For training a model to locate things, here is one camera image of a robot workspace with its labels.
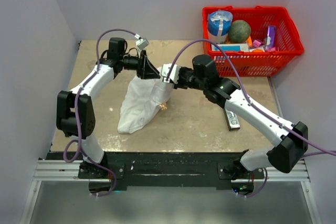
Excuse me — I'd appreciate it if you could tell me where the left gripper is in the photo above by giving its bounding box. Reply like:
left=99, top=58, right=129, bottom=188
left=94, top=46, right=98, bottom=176
left=120, top=50, right=161, bottom=80

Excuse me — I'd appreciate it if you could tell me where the white t-shirt garment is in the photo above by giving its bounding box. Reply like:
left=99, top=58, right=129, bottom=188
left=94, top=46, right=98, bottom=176
left=117, top=76, right=173, bottom=134

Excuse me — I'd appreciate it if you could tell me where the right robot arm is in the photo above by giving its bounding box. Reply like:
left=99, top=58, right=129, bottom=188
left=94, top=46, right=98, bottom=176
left=167, top=55, right=308, bottom=179

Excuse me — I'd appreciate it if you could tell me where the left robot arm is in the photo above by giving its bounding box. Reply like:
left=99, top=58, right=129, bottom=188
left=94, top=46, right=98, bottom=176
left=56, top=37, right=160, bottom=178

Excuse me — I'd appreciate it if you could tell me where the blue white carton box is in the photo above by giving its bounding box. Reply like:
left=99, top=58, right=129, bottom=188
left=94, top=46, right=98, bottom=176
left=218, top=44, right=249, bottom=52

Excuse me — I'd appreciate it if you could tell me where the blue white wrapped roll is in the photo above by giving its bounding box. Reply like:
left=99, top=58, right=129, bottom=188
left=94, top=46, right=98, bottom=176
left=207, top=10, right=233, bottom=44

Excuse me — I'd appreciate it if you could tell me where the green round melon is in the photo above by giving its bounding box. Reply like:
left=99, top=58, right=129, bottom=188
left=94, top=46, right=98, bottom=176
left=228, top=20, right=251, bottom=44

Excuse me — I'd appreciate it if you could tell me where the orange fruit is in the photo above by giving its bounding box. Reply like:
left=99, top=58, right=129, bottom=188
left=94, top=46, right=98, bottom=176
left=252, top=47, right=264, bottom=52

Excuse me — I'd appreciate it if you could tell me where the pink small container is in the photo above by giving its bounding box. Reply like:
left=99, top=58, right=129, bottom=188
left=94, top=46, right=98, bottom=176
left=252, top=39, right=264, bottom=48

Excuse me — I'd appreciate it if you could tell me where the red plastic basket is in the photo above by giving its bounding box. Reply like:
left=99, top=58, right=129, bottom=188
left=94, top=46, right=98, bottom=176
left=202, top=6, right=304, bottom=77

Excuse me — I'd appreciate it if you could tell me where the purple snack packet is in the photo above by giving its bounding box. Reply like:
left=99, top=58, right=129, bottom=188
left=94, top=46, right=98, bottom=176
left=264, top=25, right=276, bottom=51

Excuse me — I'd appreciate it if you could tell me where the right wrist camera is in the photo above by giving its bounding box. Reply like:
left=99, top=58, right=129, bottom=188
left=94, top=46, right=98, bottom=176
left=161, top=63, right=181, bottom=84

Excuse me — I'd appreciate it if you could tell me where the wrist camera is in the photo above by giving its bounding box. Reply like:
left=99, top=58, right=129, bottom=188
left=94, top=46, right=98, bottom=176
left=161, top=63, right=181, bottom=84
left=134, top=34, right=149, bottom=50

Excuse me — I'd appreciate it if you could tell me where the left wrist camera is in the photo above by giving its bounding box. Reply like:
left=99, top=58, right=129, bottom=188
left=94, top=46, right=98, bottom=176
left=134, top=34, right=149, bottom=50

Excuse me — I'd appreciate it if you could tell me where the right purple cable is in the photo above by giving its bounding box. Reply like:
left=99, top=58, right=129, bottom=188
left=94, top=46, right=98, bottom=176
left=164, top=38, right=336, bottom=158

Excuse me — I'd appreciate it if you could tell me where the purple cable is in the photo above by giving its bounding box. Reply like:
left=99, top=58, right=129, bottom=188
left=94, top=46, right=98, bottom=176
left=64, top=29, right=142, bottom=198
left=164, top=38, right=336, bottom=158

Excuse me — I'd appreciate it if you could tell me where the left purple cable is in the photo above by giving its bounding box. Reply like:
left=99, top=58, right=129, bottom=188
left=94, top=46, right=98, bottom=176
left=64, top=29, right=142, bottom=198

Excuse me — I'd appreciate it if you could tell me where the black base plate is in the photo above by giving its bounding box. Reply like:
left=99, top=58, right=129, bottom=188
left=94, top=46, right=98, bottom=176
left=78, top=152, right=265, bottom=191

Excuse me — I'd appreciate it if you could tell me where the aluminium rail frame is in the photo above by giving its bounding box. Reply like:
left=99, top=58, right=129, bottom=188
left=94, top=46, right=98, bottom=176
left=18, top=77, right=322, bottom=224

